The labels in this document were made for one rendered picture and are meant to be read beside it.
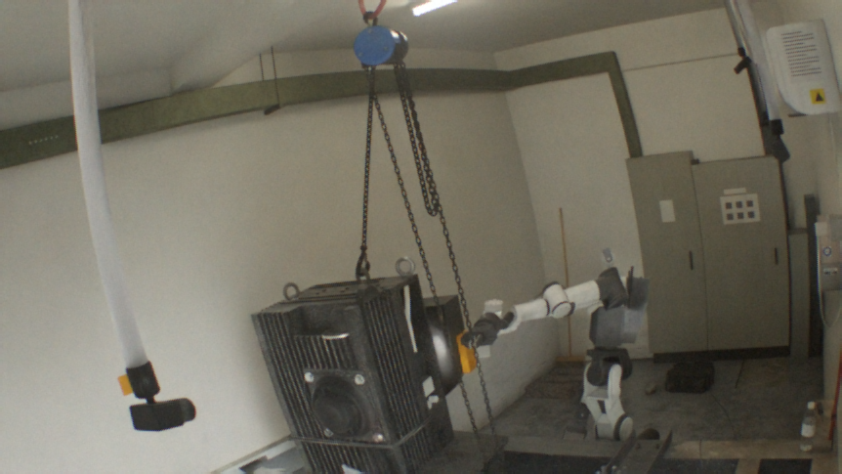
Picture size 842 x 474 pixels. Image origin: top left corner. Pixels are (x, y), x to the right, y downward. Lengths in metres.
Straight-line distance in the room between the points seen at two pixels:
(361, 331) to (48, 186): 1.65
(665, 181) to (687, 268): 0.70
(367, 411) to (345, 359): 0.20
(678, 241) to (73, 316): 4.11
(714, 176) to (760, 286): 0.95
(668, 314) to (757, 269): 0.95
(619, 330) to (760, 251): 2.14
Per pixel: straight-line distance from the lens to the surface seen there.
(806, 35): 1.72
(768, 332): 4.58
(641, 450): 2.47
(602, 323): 2.50
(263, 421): 3.20
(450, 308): 2.27
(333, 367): 2.02
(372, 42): 1.90
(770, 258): 4.39
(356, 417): 2.00
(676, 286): 4.59
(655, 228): 4.52
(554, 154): 5.04
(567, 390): 4.65
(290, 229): 3.31
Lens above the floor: 1.99
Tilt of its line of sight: 8 degrees down
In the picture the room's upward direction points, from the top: 12 degrees counter-clockwise
